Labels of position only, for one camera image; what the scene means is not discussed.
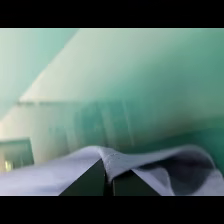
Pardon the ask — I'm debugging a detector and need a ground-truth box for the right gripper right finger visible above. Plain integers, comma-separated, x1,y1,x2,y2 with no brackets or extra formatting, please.
111,169,160,197

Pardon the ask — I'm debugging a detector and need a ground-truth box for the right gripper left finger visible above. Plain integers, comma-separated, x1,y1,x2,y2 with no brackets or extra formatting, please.
59,158,108,197

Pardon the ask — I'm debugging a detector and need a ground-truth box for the pale lilac garment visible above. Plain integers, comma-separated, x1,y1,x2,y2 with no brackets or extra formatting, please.
0,144,224,197

